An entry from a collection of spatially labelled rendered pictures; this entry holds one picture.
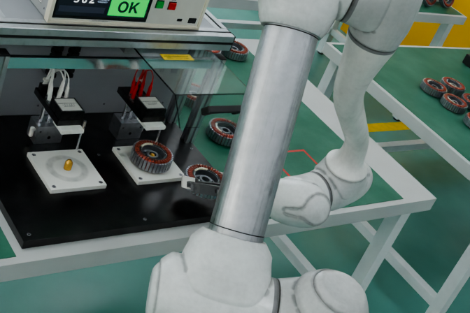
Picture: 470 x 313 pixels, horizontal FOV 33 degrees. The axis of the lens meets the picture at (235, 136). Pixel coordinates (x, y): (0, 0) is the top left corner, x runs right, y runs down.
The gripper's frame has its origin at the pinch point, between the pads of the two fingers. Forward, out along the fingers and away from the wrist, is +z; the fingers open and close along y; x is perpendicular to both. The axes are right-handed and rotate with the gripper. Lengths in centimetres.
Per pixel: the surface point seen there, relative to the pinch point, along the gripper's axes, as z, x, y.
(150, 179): 9.3, -0.4, -10.9
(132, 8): 7.9, 42.8, -18.0
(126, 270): 83, -49, 28
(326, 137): 25, 5, 70
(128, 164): 15.3, 3.0, -13.8
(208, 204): 0.8, -6.6, 1.9
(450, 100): 36, 15, 152
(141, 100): 16.2, 19.4, -9.5
